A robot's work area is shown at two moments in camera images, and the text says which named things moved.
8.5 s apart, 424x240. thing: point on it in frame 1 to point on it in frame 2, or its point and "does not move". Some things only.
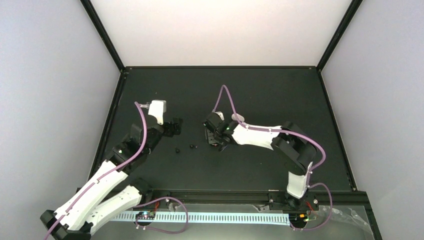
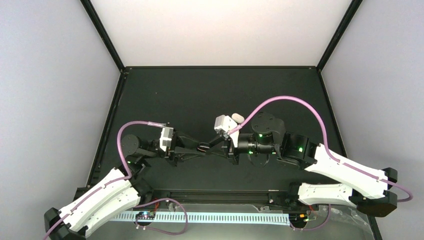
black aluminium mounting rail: x=258 y=197 does not move
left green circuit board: x=147 y=215 does not move
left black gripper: x=169 y=131 to x=173 y=153
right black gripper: x=210 y=139 to x=226 y=151
